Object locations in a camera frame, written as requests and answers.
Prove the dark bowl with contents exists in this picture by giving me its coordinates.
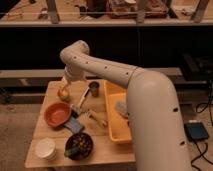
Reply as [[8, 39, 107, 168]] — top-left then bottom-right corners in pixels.
[[64, 132, 93, 160]]

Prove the red bowl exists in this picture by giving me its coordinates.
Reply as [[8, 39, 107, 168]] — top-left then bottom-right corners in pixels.
[[44, 102, 71, 128]]

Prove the black box device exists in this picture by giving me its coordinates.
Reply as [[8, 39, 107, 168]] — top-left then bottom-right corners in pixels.
[[184, 122, 209, 141]]

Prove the grey sponge block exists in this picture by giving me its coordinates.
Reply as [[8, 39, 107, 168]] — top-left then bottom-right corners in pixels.
[[65, 117, 84, 134]]

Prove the yellow plastic bin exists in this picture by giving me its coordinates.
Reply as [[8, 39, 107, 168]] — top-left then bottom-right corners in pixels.
[[104, 81, 131, 144]]

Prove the red green apple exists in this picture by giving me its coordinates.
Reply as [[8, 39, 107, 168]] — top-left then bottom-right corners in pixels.
[[57, 88, 70, 102]]

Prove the grey cloth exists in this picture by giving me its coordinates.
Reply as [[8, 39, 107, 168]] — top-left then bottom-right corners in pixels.
[[115, 101, 128, 118]]

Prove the white handled brush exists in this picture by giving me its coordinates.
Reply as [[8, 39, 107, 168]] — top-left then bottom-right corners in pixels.
[[71, 88, 89, 118]]

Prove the black cable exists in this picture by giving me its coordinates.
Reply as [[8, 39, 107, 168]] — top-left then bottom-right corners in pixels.
[[186, 83, 213, 171]]

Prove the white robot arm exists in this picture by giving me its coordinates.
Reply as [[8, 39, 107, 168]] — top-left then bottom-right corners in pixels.
[[60, 40, 192, 171]]

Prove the wooden shelf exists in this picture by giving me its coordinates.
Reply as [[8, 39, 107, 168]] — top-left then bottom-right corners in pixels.
[[0, 0, 213, 27]]

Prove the metal cup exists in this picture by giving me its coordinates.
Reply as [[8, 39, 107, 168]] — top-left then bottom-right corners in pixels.
[[89, 81, 99, 97]]

